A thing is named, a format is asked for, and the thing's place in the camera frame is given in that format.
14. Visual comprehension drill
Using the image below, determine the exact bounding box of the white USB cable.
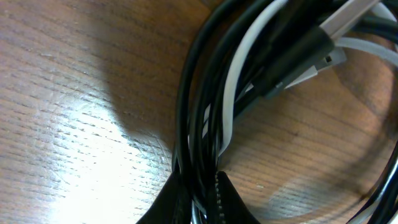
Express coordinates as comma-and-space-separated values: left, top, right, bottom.
186, 0, 398, 224

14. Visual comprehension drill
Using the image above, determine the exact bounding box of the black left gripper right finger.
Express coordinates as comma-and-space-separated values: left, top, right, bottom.
206, 171, 260, 224

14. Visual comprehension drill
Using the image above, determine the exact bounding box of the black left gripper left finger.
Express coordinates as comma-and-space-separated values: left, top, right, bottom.
137, 172, 192, 224

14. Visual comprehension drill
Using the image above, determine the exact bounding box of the black USB cable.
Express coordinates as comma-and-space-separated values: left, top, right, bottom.
172, 0, 398, 224

